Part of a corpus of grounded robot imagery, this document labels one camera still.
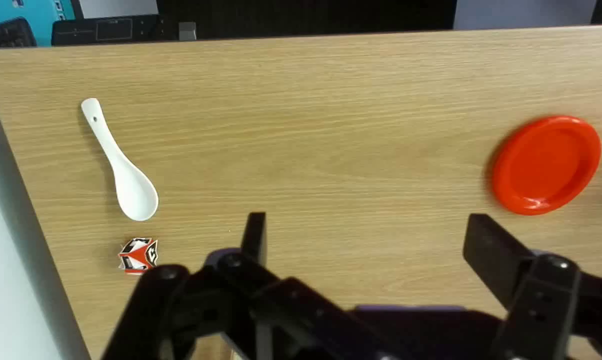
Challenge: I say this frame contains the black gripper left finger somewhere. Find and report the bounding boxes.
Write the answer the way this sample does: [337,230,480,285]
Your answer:
[100,211,408,360]

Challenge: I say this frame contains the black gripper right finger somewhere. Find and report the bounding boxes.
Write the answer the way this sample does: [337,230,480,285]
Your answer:
[462,213,602,360]

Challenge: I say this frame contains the orange round plate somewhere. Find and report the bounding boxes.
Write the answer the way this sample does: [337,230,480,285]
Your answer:
[487,114,602,219]

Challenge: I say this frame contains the small red white wrapped candy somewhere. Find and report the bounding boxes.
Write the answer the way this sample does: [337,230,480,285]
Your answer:
[115,237,162,276]

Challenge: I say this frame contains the white ceramic soup spoon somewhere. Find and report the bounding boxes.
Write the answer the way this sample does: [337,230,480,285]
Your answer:
[78,96,159,225]

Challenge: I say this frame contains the black computer keyboard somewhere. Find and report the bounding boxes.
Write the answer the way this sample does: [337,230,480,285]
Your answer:
[0,19,38,51]
[50,15,177,48]

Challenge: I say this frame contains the teal desk mat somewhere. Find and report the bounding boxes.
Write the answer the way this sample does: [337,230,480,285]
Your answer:
[0,0,78,51]

